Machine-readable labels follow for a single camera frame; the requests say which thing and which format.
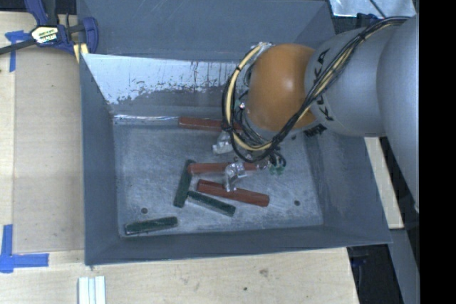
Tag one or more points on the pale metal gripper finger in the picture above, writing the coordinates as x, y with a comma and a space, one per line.
233, 177
221, 146

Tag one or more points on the red-brown flat block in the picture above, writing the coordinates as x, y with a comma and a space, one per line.
246, 195
206, 167
199, 123

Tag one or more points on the grey metal bin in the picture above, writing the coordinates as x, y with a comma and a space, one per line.
156, 153

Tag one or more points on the pale wood flat board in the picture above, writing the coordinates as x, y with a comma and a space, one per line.
46, 153

